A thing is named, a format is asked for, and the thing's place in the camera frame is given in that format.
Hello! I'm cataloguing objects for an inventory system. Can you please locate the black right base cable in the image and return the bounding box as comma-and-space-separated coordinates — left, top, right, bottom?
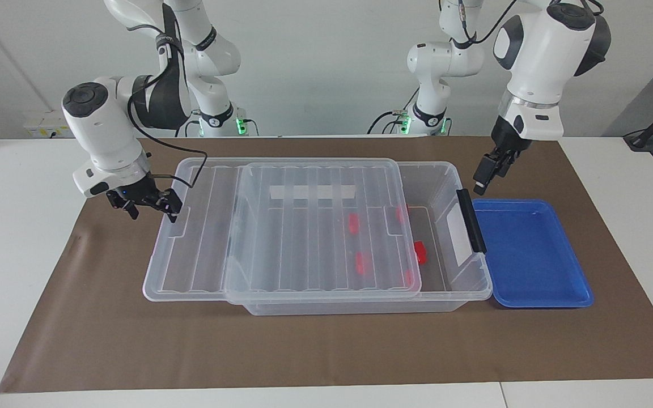
175, 109, 200, 138

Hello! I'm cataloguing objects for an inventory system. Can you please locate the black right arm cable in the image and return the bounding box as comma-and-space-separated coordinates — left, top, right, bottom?
127, 34, 209, 189

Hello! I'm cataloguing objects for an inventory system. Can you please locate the black box latch handle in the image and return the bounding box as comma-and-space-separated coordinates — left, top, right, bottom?
456, 189, 487, 254

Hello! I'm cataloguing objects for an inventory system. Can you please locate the clear plastic storage box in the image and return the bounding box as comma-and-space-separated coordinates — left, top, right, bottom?
224, 160, 493, 316

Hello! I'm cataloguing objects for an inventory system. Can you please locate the black base cable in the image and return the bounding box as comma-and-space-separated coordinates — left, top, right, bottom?
367, 85, 418, 135
175, 109, 200, 138

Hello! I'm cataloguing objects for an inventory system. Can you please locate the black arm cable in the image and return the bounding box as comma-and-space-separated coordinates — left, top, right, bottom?
456, 0, 520, 46
127, 34, 209, 189

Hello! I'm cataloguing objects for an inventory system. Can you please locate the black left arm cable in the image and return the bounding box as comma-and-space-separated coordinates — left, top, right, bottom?
456, 0, 520, 46

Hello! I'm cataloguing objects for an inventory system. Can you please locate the clear plastic ribbed lid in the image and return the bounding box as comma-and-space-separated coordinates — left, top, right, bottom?
143, 157, 422, 302

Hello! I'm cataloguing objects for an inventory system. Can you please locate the blue plastic tray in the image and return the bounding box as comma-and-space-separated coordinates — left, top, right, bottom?
471, 198, 595, 309

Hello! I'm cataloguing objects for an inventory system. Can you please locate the white wall socket box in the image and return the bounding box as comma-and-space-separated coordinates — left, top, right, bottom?
23, 110, 72, 138

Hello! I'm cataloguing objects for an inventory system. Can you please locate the black left base cable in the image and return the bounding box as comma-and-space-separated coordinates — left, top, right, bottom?
367, 85, 418, 135

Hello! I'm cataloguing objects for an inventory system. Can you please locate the brown paper table mat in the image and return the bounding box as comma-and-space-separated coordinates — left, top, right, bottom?
0, 136, 653, 393

